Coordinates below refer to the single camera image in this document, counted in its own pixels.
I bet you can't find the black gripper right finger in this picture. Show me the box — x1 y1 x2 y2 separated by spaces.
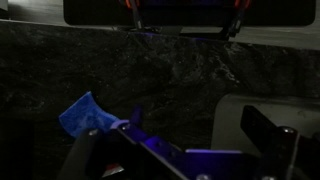
239 104 299 159

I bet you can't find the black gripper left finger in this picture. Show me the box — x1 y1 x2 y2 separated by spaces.
129 104 145 129

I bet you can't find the white rounded tray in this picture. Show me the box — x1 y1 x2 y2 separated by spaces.
211 93 320 158

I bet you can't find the blue sponge cloth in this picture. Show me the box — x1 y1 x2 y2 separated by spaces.
58 91 120 138

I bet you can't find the red black stand leg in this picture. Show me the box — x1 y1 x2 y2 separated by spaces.
223 0 252 40
123 0 146 32

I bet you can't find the black flat panel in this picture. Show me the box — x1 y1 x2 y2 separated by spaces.
63 0 316 28

